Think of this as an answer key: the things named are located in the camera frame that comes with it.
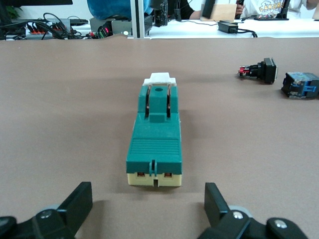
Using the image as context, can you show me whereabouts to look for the green mushroom push button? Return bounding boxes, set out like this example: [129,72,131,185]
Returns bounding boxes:
[281,71,319,100]

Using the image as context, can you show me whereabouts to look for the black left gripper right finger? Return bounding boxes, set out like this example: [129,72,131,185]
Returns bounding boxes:
[198,182,309,239]

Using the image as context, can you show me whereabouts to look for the person in white printed shirt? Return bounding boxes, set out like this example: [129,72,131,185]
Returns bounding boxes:
[235,0,291,20]

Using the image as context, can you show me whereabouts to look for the black electronic device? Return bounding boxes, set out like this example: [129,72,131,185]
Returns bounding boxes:
[152,0,169,27]

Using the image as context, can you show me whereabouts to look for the light wooden box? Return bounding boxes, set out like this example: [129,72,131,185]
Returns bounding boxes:
[211,3,237,22]

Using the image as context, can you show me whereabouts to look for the black device red light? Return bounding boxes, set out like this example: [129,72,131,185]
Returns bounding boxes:
[97,21,113,38]

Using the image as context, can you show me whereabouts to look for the white work table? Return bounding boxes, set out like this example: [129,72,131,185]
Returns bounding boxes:
[0,18,319,39]

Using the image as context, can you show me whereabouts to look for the person in black clothes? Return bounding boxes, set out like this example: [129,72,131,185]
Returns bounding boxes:
[174,0,209,20]

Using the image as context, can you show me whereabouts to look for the grey metal box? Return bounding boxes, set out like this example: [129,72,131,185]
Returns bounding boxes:
[89,17,133,39]

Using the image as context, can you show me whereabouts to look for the green plant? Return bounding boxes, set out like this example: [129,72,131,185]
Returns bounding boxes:
[6,6,23,18]

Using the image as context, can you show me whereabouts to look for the grey power strip orange switches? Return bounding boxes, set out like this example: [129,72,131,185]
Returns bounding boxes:
[24,21,67,39]

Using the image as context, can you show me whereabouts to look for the black monitor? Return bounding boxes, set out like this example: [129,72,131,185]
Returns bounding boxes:
[0,0,73,5]

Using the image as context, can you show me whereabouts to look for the aluminium profile post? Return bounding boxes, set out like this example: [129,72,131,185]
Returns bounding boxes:
[127,0,153,39]

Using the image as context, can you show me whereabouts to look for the black power adapter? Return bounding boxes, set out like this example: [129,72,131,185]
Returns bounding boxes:
[218,20,239,34]

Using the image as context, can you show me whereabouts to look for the blue fabric object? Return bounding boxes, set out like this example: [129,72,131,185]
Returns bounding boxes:
[87,0,154,20]

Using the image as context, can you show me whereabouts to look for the tangled black cables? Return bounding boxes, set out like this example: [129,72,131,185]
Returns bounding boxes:
[0,12,90,40]

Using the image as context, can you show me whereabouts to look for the brown table mat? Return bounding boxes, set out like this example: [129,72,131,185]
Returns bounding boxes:
[0,36,319,239]

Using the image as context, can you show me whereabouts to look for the black square push button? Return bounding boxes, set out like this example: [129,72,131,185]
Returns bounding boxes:
[236,57,279,85]

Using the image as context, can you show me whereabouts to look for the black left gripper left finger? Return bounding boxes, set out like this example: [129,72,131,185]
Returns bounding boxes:
[0,181,93,239]

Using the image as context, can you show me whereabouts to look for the green load switch cream base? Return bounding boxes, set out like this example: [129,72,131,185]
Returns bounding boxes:
[126,72,183,188]

